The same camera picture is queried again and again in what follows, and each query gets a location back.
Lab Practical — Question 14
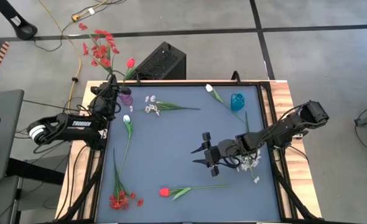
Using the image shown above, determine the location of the long yellow cable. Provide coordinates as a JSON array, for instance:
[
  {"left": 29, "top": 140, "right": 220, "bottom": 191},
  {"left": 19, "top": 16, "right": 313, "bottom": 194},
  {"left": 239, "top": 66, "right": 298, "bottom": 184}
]
[{"left": 37, "top": 0, "right": 83, "bottom": 114}]

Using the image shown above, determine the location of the blue glass vase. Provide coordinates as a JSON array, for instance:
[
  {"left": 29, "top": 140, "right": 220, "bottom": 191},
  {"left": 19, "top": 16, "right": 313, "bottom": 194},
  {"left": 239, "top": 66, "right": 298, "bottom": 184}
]
[{"left": 230, "top": 91, "right": 246, "bottom": 112}]

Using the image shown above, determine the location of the red flower spray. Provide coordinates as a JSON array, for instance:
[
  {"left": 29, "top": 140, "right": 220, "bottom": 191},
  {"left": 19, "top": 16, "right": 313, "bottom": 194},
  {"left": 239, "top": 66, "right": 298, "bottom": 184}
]
[
  {"left": 109, "top": 148, "right": 145, "bottom": 211},
  {"left": 78, "top": 22, "right": 121, "bottom": 78}
]

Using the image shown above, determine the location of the black perforated box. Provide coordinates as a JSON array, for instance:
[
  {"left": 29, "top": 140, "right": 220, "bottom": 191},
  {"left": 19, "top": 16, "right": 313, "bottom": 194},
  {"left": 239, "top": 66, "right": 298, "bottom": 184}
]
[{"left": 136, "top": 41, "right": 187, "bottom": 81}]

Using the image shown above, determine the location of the short yellow cable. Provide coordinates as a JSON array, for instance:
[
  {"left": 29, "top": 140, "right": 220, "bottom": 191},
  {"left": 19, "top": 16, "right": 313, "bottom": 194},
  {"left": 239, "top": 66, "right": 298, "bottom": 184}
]
[{"left": 76, "top": 0, "right": 109, "bottom": 18}]

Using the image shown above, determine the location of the white flower spray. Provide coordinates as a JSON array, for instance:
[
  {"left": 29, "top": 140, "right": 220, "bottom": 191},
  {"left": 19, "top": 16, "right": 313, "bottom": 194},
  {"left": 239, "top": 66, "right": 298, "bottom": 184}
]
[
  {"left": 144, "top": 95, "right": 201, "bottom": 117},
  {"left": 233, "top": 111, "right": 262, "bottom": 184}
]

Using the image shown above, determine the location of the white tulip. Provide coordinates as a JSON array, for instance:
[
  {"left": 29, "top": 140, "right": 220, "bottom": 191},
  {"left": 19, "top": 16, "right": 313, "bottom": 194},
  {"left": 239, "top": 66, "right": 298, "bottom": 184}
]
[
  {"left": 205, "top": 83, "right": 247, "bottom": 124},
  {"left": 118, "top": 114, "right": 135, "bottom": 179}
]

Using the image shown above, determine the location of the black curved clamp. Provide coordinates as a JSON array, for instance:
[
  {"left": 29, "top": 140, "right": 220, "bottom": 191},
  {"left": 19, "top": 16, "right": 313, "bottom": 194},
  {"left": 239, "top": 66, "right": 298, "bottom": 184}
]
[{"left": 231, "top": 70, "right": 242, "bottom": 85}]

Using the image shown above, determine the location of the wooden table board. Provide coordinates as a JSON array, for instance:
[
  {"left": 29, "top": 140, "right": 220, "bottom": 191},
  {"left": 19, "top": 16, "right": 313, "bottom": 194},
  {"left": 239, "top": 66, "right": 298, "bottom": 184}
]
[{"left": 55, "top": 80, "right": 323, "bottom": 220}]

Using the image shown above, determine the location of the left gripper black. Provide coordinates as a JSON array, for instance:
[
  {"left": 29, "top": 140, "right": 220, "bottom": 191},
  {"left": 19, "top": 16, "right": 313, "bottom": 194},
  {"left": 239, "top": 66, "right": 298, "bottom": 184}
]
[{"left": 91, "top": 74, "right": 132, "bottom": 105}]

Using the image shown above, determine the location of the black desk base beam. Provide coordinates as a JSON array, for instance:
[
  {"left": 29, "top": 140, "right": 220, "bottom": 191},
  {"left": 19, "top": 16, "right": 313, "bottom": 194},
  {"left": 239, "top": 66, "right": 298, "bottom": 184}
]
[{"left": 6, "top": 157, "right": 66, "bottom": 186}]

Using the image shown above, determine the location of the purple glass vase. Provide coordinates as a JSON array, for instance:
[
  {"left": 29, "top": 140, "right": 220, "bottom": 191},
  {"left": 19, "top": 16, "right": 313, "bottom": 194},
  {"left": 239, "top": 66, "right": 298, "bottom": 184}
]
[{"left": 118, "top": 93, "right": 134, "bottom": 107}]

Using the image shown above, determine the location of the grey desk top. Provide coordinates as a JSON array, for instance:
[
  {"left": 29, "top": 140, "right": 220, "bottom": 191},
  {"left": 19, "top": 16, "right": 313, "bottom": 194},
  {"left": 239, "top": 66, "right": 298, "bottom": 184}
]
[{"left": 0, "top": 89, "right": 25, "bottom": 183}]

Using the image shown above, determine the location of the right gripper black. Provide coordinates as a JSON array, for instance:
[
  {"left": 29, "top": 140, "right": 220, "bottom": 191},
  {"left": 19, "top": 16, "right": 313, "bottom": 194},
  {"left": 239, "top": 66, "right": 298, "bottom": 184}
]
[{"left": 191, "top": 132, "right": 243, "bottom": 178}]

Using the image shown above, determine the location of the black stand leg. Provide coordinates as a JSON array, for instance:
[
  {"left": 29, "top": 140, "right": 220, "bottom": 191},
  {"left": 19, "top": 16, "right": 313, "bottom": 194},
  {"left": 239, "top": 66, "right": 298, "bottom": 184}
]
[{"left": 0, "top": 0, "right": 38, "bottom": 40}]

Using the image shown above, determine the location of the red tulip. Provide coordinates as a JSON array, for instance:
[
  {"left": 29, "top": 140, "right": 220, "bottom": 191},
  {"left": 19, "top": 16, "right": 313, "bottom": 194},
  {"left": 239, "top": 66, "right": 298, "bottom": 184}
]
[
  {"left": 159, "top": 185, "right": 230, "bottom": 202},
  {"left": 123, "top": 58, "right": 137, "bottom": 86}
]

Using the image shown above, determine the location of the grey cabinet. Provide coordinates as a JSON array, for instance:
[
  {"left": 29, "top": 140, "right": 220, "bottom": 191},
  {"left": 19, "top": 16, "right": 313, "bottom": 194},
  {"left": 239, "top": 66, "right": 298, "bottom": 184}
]
[{"left": 0, "top": 175, "right": 21, "bottom": 224}]

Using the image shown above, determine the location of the black diagonal frame strut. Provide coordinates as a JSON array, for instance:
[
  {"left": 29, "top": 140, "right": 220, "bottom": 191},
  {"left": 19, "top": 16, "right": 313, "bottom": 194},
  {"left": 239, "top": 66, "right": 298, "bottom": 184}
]
[
  {"left": 272, "top": 161, "right": 320, "bottom": 222},
  {"left": 58, "top": 149, "right": 105, "bottom": 222}
]

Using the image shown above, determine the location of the blue-grey table mat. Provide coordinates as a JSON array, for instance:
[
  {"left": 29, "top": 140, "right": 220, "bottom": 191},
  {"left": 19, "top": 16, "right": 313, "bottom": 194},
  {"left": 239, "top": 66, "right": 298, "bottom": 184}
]
[{"left": 96, "top": 86, "right": 281, "bottom": 222}]

